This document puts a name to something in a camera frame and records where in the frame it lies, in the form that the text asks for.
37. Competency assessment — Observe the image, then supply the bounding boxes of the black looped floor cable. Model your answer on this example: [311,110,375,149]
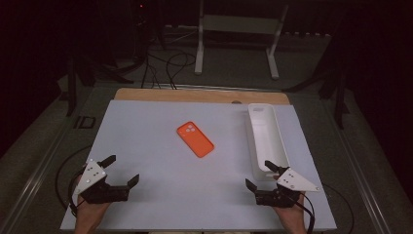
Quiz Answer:
[322,183,355,234]
[54,144,94,211]

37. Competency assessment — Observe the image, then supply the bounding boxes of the dark equipment rack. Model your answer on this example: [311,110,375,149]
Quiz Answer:
[130,0,167,66]

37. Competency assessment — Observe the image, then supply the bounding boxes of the white metal stand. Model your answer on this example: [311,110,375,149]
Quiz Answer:
[194,0,290,81]

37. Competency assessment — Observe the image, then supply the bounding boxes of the white plastic tray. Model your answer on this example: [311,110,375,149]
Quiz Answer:
[246,102,291,182]

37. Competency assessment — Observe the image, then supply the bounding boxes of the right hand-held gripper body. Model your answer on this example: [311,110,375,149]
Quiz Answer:
[253,167,320,209]

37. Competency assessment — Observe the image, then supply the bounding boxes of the right hand-held gripper cable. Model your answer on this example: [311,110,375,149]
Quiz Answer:
[300,191,316,234]

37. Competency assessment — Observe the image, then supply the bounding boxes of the white power strip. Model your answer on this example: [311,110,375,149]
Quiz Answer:
[164,23,199,31]
[282,31,331,38]

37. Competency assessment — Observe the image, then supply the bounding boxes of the black tripod stand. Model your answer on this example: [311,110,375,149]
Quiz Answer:
[64,48,135,118]
[282,32,352,131]

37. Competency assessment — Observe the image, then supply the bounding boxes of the person's right hand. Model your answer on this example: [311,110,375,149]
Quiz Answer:
[272,193,308,228]

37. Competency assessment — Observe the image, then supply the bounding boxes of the pale grey table board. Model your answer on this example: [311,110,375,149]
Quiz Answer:
[59,98,338,232]

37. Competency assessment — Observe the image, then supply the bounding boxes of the person's left hand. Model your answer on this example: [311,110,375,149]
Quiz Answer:
[75,175,113,225]

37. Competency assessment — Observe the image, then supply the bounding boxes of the left hand-held gripper cable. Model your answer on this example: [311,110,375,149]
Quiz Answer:
[67,170,89,218]

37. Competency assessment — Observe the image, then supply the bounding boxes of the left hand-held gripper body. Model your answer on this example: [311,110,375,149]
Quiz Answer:
[73,158,131,205]

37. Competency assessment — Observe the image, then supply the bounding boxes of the hand-held gripper cable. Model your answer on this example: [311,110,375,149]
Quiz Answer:
[300,191,316,234]
[67,170,89,218]

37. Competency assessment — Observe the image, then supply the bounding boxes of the black floor cables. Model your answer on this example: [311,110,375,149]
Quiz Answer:
[140,52,198,91]

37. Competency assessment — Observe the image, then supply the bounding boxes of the metal floor rail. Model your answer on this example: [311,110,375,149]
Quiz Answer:
[335,130,391,234]
[0,130,71,234]

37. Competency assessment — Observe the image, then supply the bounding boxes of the orange phone case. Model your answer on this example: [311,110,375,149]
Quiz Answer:
[175,121,215,159]

